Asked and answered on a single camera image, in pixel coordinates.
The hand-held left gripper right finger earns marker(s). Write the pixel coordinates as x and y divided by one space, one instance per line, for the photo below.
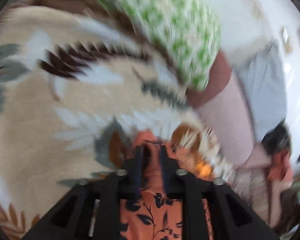
197 205

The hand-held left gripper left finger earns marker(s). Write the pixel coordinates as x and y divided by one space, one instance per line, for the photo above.
107 205

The orange floral shirt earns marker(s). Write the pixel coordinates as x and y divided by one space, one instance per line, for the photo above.
152 215

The striped cushion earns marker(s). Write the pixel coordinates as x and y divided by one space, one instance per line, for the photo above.
260 192

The pink cushion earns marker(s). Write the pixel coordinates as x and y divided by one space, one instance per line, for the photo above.
258 156

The pink bolster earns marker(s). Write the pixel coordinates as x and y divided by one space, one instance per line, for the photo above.
227 120

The orange cloth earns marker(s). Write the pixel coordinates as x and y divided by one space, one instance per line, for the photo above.
281 167

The leaf print blanket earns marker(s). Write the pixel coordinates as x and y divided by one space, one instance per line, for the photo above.
40 130

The dark furry cushion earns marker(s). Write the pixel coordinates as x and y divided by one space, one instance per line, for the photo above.
277 137

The grey pillow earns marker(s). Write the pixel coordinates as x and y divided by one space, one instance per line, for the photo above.
262 87

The green checked pillow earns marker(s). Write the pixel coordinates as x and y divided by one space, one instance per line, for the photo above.
175 30

